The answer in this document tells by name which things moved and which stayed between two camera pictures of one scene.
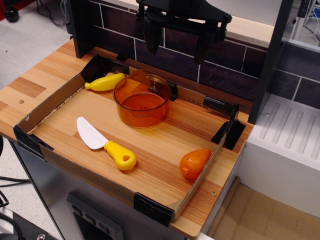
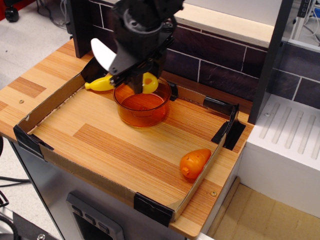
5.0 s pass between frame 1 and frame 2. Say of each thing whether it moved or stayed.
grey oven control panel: stayed
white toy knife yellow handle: moved
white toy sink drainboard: stayed
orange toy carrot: stayed
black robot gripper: moved
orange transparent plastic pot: stayed
